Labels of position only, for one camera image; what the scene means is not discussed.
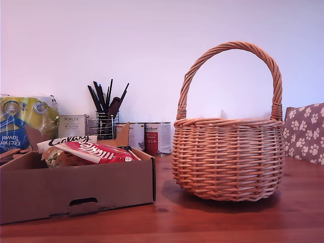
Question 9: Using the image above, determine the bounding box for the black chopstick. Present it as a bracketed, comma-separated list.
[117, 82, 130, 106]
[98, 84, 107, 112]
[106, 78, 114, 108]
[93, 80, 106, 112]
[87, 85, 102, 113]

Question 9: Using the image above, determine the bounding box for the brown cardboard box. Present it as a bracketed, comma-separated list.
[0, 121, 156, 225]

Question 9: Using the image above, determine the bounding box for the white Porlex box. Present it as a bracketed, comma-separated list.
[58, 114, 87, 137]

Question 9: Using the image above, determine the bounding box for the woven wicker basket with handle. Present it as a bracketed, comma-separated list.
[172, 40, 286, 203]

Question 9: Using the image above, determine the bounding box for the grey paw print cushion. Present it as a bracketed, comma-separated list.
[283, 102, 324, 166]

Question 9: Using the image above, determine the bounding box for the square cork mat pile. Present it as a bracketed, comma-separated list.
[0, 148, 22, 163]

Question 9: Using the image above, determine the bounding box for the tin can red label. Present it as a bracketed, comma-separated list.
[144, 122, 173, 156]

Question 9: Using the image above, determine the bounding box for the white Galaxy egg bag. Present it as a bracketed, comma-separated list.
[42, 146, 84, 169]
[36, 135, 98, 153]

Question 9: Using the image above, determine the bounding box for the yellow blue kitchen towel pack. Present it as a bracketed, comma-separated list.
[0, 94, 61, 155]

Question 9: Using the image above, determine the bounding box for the dark brown utensil handle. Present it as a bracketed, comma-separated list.
[108, 96, 123, 127]

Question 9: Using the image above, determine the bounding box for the tin can white label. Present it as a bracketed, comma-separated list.
[115, 122, 146, 152]

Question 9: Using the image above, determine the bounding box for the metal wire utensil holder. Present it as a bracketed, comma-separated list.
[95, 111, 120, 140]

